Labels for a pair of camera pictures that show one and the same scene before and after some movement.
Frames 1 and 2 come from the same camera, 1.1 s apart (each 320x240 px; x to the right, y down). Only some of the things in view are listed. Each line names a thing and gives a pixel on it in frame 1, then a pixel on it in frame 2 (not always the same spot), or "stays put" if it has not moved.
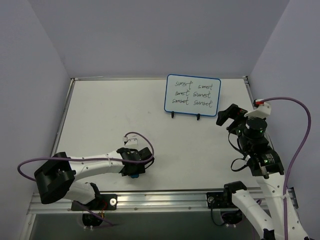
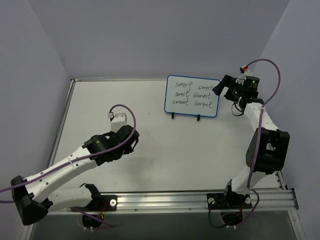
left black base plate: (102, 202) stays put
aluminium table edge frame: (71, 82) stays put
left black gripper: (136, 164) -> (130, 144)
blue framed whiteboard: (192, 94) stays put
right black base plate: (220, 200) stays put
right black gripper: (235, 120) -> (229, 85)
